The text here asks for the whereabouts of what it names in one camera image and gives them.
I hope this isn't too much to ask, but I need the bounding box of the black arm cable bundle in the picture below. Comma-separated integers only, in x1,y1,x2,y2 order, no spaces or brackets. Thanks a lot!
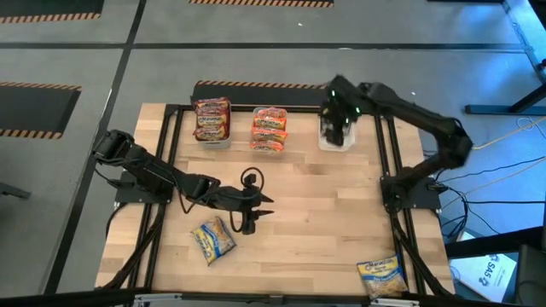
102,203,168,292
390,208,453,298

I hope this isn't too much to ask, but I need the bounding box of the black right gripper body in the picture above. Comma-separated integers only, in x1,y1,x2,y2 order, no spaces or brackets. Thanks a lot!
320,96,363,127

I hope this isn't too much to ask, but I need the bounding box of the silver aluminium bracket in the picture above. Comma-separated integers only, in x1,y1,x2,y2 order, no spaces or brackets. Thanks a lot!
369,297,421,307
132,292,184,307

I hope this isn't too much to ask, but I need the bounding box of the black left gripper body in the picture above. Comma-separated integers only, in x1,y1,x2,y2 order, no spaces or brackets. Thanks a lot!
212,172,258,235

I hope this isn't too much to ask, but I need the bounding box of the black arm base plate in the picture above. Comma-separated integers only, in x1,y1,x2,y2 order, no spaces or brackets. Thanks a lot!
113,170,177,205
380,175,443,211

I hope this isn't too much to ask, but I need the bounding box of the blue Maruchan ramen packet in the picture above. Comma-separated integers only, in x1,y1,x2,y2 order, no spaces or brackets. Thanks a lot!
190,216,237,267
357,254,410,299

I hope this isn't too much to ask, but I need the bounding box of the black desk frame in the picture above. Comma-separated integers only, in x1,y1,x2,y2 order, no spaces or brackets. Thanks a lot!
463,0,546,116

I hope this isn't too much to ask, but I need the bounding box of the light grey plastic bin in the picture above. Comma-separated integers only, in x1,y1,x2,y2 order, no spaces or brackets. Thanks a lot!
192,100,234,151

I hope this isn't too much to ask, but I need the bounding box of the black rig crossbeam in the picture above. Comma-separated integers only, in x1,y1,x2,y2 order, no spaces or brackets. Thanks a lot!
0,287,546,307

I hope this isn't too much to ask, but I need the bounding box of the grey furniture foot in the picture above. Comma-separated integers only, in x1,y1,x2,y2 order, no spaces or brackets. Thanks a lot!
0,182,32,200

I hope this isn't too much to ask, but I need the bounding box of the black chair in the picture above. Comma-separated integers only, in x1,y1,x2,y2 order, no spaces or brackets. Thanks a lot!
514,245,546,307

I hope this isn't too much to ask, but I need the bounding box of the black floor beam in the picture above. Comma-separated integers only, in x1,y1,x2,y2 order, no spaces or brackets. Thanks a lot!
443,225,546,260

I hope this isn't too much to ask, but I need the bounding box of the black aluminium rig frame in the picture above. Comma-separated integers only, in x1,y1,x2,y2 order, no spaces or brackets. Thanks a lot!
96,103,456,299

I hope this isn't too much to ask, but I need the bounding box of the black left wrist camera cable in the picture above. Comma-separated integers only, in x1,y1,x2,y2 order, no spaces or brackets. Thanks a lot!
238,166,265,195

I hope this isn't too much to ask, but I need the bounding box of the white plastic bin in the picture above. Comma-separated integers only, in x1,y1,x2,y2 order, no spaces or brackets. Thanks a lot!
317,113,357,154

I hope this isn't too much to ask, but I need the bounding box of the beige floor cable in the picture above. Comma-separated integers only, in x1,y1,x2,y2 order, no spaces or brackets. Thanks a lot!
439,115,546,204

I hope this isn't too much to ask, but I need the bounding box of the black floor cable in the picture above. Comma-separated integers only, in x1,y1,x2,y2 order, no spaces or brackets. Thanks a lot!
439,155,546,240

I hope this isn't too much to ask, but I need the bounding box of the white printed cardboard box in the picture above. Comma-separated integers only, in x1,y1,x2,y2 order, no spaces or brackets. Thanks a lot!
450,253,518,303

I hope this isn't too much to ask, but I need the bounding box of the black hazard-striped floor mat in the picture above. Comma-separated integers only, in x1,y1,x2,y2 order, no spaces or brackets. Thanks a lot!
0,81,83,141
190,79,338,108
0,0,106,25
189,0,335,9

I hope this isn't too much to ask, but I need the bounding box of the red noodle packet held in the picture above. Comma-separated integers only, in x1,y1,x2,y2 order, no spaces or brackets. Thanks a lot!
249,106,290,157

